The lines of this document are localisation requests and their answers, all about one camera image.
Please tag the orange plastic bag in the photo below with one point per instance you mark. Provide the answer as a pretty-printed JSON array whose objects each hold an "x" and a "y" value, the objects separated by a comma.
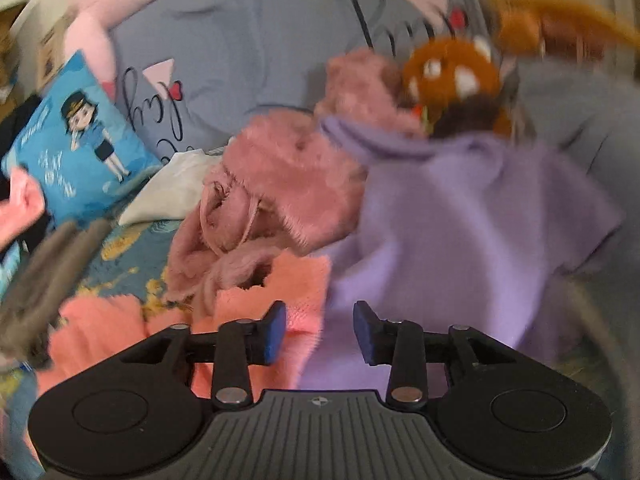
[{"x": 519, "y": 32}]

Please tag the brown folded knit garment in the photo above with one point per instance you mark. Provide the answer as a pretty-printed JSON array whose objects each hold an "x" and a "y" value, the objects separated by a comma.
[{"x": 31, "y": 303}]

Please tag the pink fuzzy zip jacket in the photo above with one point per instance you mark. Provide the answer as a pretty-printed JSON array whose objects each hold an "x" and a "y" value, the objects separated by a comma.
[{"x": 283, "y": 184}]

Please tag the purple sweatshirt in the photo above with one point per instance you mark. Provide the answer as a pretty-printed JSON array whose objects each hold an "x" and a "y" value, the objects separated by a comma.
[{"x": 467, "y": 231}]

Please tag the grey blanket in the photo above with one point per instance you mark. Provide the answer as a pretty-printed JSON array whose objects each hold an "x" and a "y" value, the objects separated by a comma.
[{"x": 592, "y": 116}]

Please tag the coral pink fleece towel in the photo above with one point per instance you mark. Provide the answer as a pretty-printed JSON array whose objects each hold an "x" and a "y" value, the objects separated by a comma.
[{"x": 96, "y": 328}]

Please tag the red panda plush toy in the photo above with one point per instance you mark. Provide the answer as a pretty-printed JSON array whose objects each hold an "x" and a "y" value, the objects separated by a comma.
[{"x": 456, "y": 87}]

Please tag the small framed picture left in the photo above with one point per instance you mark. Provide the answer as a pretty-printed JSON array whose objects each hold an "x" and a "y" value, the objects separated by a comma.
[{"x": 50, "y": 54}]

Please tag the blue cartoon police pillow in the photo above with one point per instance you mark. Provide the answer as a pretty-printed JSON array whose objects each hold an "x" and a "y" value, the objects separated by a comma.
[{"x": 80, "y": 149}]

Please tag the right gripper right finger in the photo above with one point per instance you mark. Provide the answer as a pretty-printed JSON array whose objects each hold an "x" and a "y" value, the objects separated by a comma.
[{"x": 401, "y": 346}]

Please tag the white folded shirt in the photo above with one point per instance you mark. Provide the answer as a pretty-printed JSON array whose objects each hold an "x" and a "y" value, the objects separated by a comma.
[{"x": 173, "y": 191}]

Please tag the yellow wooden stick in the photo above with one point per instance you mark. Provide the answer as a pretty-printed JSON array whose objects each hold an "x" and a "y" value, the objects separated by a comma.
[{"x": 575, "y": 18}]

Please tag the grey-blue printed bed sheet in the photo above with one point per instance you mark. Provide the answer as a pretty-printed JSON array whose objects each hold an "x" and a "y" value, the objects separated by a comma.
[{"x": 190, "y": 73}]

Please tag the light pink folded garment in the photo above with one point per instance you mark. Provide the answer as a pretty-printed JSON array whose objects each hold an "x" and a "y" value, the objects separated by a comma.
[{"x": 24, "y": 206}]

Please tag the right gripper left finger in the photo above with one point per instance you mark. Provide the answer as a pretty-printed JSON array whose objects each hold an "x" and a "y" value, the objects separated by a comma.
[{"x": 239, "y": 345}]

